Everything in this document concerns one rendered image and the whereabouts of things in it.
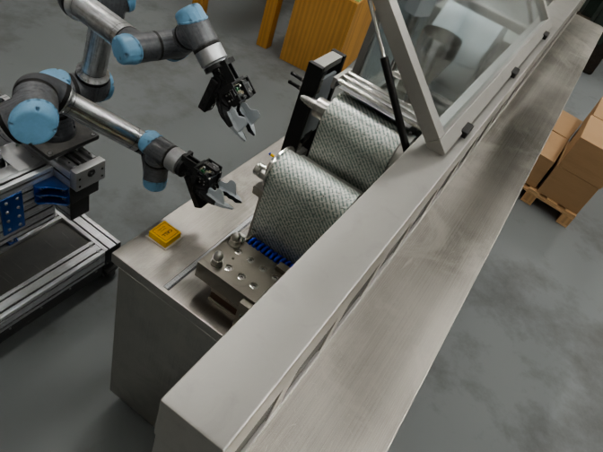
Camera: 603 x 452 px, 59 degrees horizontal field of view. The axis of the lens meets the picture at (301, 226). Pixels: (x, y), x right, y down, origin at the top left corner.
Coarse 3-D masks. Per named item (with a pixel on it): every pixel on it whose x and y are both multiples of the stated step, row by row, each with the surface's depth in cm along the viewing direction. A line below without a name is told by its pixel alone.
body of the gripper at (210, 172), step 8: (192, 152) 158; (184, 160) 157; (192, 160) 158; (208, 160) 159; (176, 168) 158; (184, 168) 160; (192, 168) 157; (200, 168) 156; (208, 168) 157; (216, 168) 157; (192, 176) 156; (200, 176) 156; (208, 176) 156; (216, 176) 159; (192, 184) 159; (200, 184) 158; (208, 184) 156
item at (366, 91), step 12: (348, 72) 158; (336, 84) 156; (348, 84) 153; (360, 84) 155; (372, 84) 157; (360, 96) 154; (372, 96) 156; (384, 96) 156; (384, 108) 150; (408, 108) 154; (408, 120) 148
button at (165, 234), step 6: (162, 222) 168; (156, 228) 166; (162, 228) 166; (168, 228) 167; (174, 228) 168; (150, 234) 165; (156, 234) 164; (162, 234) 165; (168, 234) 165; (174, 234) 166; (156, 240) 164; (162, 240) 163; (168, 240) 163; (174, 240) 167; (162, 246) 164
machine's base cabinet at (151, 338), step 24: (120, 288) 165; (144, 288) 157; (120, 312) 173; (144, 312) 164; (168, 312) 157; (120, 336) 182; (144, 336) 172; (168, 336) 164; (192, 336) 157; (120, 360) 191; (144, 360) 181; (168, 360) 172; (192, 360) 163; (120, 384) 202; (144, 384) 190; (168, 384) 180; (144, 408) 201
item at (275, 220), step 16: (272, 208) 150; (288, 208) 147; (256, 224) 157; (272, 224) 153; (288, 224) 150; (304, 224) 147; (272, 240) 157; (288, 240) 153; (304, 240) 150; (288, 256) 156
